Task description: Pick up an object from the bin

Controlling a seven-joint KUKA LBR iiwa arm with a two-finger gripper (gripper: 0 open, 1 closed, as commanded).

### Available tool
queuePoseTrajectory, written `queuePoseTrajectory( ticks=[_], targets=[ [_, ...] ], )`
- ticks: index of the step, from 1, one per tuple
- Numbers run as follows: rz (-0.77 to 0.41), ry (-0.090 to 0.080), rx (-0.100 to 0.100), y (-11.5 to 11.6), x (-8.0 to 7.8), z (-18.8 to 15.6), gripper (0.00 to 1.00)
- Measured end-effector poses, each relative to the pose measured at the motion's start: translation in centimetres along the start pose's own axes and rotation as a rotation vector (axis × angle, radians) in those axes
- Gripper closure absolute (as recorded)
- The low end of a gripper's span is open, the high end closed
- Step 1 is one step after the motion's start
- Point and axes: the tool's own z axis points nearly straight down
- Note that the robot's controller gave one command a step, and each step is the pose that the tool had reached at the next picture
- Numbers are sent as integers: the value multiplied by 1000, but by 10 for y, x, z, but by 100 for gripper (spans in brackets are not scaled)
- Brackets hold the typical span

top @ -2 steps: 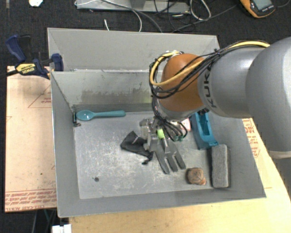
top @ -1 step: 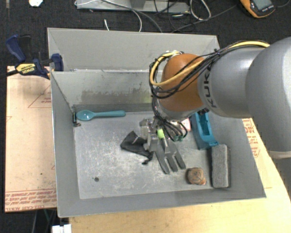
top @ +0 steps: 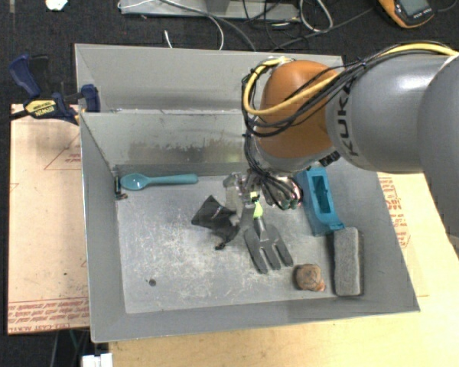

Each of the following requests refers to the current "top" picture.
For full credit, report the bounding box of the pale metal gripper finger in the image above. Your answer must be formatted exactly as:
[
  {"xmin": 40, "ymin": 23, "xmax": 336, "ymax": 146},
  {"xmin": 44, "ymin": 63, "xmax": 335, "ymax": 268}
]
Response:
[
  {"xmin": 224, "ymin": 188, "xmax": 240, "ymax": 216},
  {"xmin": 237, "ymin": 203, "xmax": 255, "ymax": 234}
]

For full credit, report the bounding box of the black cloth pouch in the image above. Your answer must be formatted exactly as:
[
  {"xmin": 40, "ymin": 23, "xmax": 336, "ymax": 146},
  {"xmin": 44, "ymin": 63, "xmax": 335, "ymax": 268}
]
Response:
[{"xmin": 190, "ymin": 194, "xmax": 241, "ymax": 252}]

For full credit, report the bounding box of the blue plastic open box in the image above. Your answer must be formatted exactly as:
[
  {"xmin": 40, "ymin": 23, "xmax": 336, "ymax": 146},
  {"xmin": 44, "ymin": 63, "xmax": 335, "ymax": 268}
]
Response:
[{"xmin": 293, "ymin": 166, "xmax": 346, "ymax": 238}]

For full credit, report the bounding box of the brown round stone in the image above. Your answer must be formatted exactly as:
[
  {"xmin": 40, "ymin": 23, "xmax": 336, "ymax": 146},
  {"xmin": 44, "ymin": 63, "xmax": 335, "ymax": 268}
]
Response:
[{"xmin": 293, "ymin": 262, "xmax": 327, "ymax": 294}]

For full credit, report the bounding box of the grey metal bin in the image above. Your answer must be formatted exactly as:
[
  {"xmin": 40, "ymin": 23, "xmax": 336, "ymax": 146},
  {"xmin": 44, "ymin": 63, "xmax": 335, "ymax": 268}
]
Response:
[{"xmin": 74, "ymin": 43, "xmax": 421, "ymax": 344}]

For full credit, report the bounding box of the teal plastic spoon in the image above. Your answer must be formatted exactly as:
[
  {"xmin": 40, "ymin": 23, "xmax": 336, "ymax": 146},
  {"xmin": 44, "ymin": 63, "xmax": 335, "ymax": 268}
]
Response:
[{"xmin": 119, "ymin": 172, "xmax": 200, "ymax": 192}]

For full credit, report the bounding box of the grey flat sponge block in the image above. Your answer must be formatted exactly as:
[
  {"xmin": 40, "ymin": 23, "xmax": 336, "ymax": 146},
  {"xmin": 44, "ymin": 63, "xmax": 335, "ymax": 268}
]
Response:
[{"xmin": 331, "ymin": 226, "xmax": 366, "ymax": 297}]

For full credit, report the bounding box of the brown cardboard board red print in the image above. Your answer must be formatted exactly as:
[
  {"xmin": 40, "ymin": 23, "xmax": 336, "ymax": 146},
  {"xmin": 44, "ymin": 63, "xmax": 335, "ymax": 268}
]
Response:
[{"xmin": 7, "ymin": 103, "xmax": 431, "ymax": 336}]

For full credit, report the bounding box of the grey garden fork green handle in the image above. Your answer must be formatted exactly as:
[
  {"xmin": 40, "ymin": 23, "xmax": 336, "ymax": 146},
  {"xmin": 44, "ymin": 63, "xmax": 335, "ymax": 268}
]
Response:
[{"xmin": 243, "ymin": 191, "xmax": 295, "ymax": 275}]

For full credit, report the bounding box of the black cylinder on white bracket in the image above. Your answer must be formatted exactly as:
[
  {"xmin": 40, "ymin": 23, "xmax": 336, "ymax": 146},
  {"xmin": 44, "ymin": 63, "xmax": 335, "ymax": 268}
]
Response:
[{"xmin": 318, "ymin": 150, "xmax": 342, "ymax": 167}]

